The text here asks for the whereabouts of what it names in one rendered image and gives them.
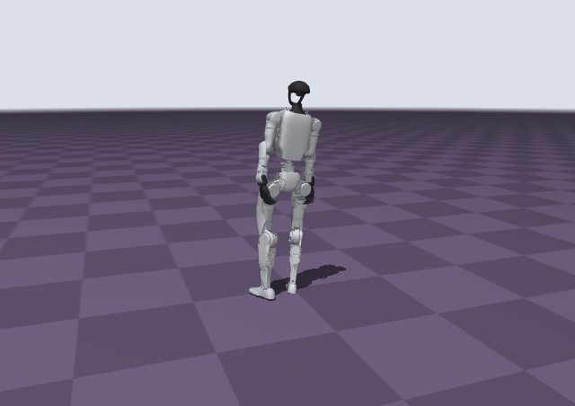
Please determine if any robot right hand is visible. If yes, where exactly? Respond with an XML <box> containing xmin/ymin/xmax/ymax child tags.
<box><xmin>303</xmin><ymin>176</ymin><xmax>314</xmax><ymax>205</ymax></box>

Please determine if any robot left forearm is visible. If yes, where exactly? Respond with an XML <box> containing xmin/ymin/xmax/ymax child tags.
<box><xmin>256</xmin><ymin>142</ymin><xmax>270</xmax><ymax>183</ymax></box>

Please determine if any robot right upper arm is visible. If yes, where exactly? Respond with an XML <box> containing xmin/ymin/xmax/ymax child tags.
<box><xmin>304</xmin><ymin>117</ymin><xmax>322</xmax><ymax>156</ymax></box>

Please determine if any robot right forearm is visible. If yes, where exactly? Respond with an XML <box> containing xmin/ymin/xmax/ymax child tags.
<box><xmin>304</xmin><ymin>154</ymin><xmax>315</xmax><ymax>182</ymax></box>

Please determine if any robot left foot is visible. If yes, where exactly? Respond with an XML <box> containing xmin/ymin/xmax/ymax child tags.
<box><xmin>249</xmin><ymin>286</ymin><xmax>276</xmax><ymax>299</ymax></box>

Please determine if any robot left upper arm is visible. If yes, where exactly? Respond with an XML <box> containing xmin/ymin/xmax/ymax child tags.
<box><xmin>262</xmin><ymin>111</ymin><xmax>284</xmax><ymax>154</ymax></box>

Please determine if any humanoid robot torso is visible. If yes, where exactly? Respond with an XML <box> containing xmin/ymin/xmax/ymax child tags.
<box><xmin>274</xmin><ymin>107</ymin><xmax>313</xmax><ymax>192</ymax></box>

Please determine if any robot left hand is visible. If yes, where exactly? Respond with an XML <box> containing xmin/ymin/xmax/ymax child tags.
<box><xmin>258</xmin><ymin>174</ymin><xmax>277</xmax><ymax>205</ymax></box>

